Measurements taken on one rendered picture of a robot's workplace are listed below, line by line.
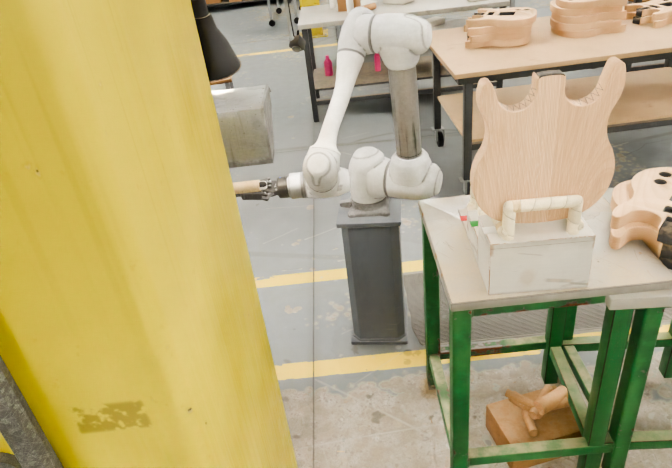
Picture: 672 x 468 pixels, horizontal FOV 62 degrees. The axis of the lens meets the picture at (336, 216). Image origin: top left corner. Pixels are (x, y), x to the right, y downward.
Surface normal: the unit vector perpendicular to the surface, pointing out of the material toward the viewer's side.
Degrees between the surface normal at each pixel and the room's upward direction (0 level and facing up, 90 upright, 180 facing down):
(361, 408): 0
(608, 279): 0
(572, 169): 90
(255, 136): 90
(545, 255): 90
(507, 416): 0
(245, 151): 90
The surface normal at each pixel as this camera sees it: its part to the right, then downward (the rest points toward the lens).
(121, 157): 0.99, -0.11
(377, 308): -0.10, 0.53
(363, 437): -0.11, -0.85
